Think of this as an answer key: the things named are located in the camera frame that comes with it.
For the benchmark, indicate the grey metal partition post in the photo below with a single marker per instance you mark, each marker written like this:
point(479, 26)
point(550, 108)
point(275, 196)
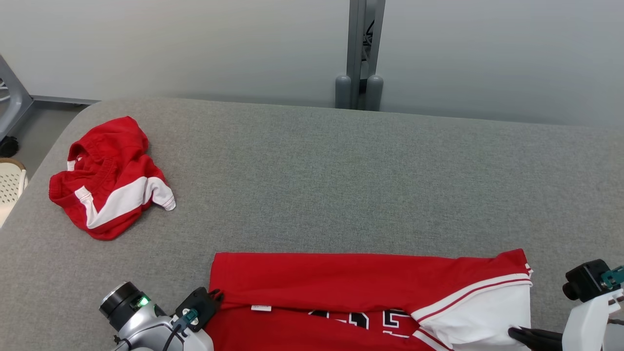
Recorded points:
point(355, 39)

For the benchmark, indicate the grey metal stand leg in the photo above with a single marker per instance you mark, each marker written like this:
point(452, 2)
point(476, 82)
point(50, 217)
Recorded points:
point(12, 102)

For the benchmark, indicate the grey partition base rail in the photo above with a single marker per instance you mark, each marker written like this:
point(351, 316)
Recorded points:
point(63, 100)

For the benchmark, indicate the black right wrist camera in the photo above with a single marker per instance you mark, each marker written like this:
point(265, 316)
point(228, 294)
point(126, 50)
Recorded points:
point(585, 280)

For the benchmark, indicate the cream perforated laundry basket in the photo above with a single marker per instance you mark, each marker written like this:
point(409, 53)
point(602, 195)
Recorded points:
point(10, 187)

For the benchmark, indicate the red and white jersey shirt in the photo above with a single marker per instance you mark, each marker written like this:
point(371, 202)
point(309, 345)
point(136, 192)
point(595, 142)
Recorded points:
point(317, 282)

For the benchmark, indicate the black stand foot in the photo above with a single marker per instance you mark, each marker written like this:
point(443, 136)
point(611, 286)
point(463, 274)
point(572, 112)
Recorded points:
point(7, 146)

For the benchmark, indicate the red shorts with white stripe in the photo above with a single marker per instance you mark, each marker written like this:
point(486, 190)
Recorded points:
point(112, 161)

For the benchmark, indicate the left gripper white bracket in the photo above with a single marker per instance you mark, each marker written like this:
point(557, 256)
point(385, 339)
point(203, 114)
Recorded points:
point(201, 342)

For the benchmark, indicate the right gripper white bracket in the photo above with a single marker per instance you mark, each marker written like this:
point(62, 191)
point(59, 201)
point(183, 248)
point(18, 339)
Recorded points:
point(585, 324)

